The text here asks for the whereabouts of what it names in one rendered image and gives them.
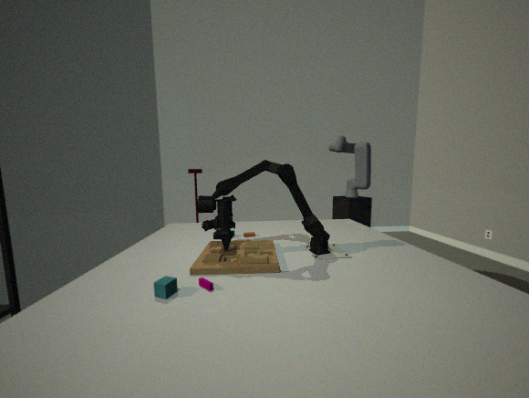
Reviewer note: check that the tan square board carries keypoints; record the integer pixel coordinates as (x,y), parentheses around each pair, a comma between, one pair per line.
(214,260)

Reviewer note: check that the magenta rectangular block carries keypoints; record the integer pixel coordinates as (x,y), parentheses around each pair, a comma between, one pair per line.
(206,284)

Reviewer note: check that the teal cube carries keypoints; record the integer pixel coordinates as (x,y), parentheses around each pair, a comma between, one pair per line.
(165,287)

